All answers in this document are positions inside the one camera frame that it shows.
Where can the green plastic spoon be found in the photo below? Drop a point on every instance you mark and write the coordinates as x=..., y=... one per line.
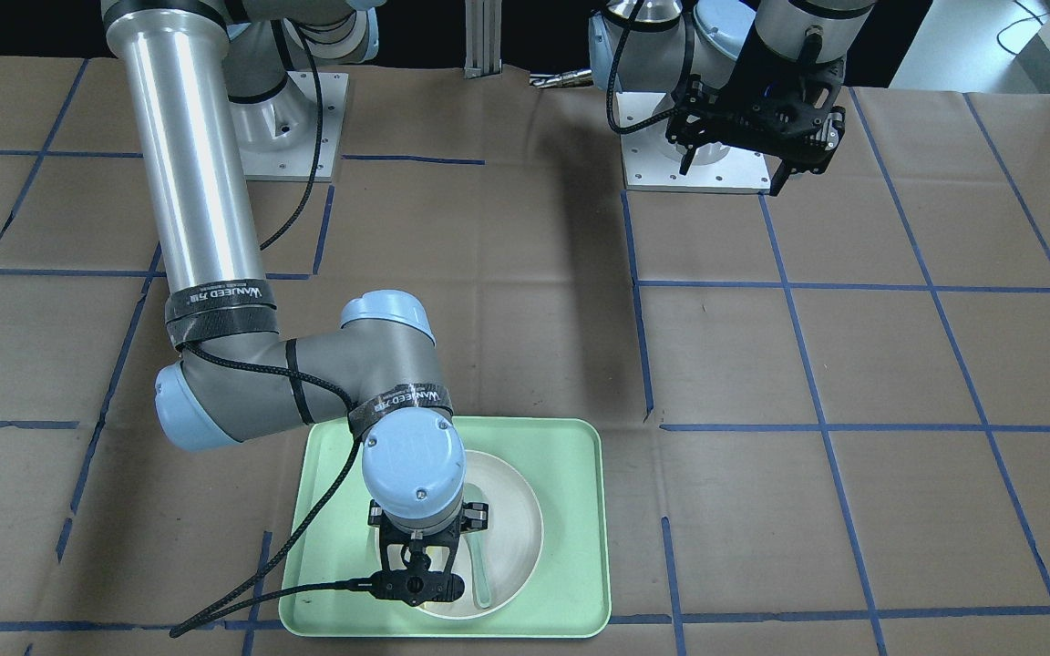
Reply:
x=481, y=584

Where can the light green tray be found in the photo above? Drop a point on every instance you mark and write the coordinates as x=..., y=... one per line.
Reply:
x=568, y=596

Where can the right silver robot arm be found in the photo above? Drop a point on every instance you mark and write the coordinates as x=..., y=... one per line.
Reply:
x=236, y=379

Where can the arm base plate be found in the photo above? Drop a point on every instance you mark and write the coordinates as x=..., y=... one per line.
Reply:
x=284, y=136
x=652, y=163

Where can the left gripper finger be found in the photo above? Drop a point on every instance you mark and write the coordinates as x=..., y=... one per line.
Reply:
x=689, y=149
x=785, y=169

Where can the aluminium frame post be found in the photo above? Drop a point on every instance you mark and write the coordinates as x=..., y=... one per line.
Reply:
x=482, y=38

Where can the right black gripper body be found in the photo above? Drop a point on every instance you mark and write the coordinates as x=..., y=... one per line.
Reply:
x=477, y=517

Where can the white round plate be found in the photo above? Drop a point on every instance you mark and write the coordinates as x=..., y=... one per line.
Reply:
x=511, y=519

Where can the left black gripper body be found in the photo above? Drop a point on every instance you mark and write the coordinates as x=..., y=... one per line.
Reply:
x=694, y=98

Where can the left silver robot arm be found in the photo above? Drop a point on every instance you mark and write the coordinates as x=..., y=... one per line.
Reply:
x=641, y=51

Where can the yellow plastic fork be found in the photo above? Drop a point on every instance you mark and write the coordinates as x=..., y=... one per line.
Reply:
x=443, y=583

